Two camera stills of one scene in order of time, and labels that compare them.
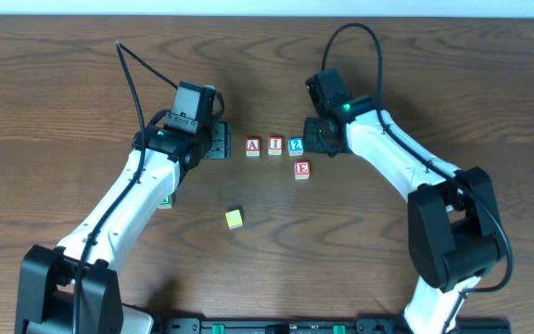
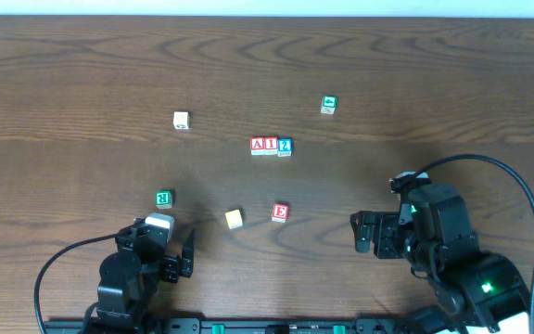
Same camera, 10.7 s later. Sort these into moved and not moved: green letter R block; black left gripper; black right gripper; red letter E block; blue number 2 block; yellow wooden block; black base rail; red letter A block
Moved: blue number 2 block; black left gripper; red letter E block; black right gripper; red letter A block
Not moved: black base rail; yellow wooden block; green letter R block
